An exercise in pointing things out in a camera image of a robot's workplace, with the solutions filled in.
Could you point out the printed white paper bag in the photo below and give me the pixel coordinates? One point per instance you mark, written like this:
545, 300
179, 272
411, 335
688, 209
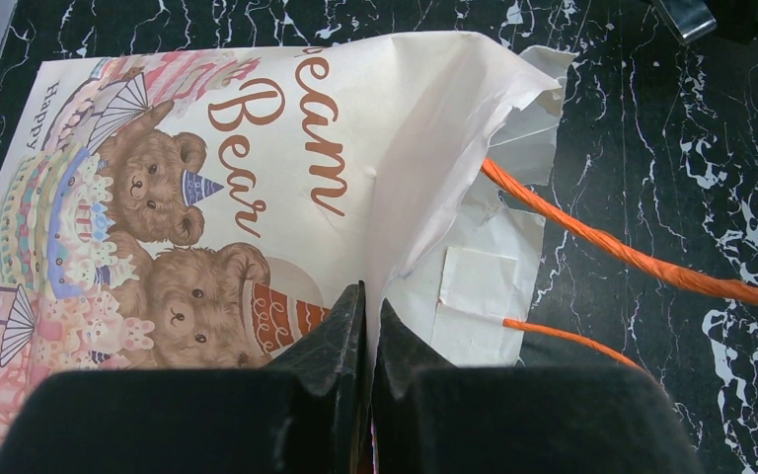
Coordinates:
200, 210

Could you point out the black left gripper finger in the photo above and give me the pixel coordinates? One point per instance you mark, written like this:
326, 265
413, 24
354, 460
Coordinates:
433, 417
302, 413
688, 20

